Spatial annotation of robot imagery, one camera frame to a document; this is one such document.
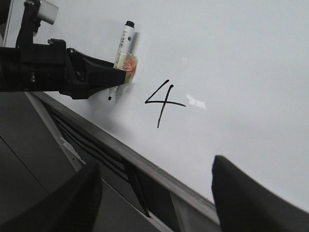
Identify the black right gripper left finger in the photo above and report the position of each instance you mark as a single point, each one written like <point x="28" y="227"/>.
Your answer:
<point x="71" y="208"/>

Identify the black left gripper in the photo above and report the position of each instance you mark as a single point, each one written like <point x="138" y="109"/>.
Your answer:
<point x="51" y="67"/>

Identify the white black-tip whiteboard marker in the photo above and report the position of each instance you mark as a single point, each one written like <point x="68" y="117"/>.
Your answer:
<point x="126" y="59"/>

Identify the white glossy whiteboard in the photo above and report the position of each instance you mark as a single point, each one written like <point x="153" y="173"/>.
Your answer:
<point x="214" y="77"/>

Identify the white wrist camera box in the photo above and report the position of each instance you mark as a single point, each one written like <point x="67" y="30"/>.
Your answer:
<point x="47" y="12"/>

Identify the grey perforated board stand panel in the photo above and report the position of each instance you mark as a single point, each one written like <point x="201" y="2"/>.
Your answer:
<point x="145" y="183"/>

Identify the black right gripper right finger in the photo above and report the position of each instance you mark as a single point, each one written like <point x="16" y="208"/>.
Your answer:
<point x="243" y="205"/>

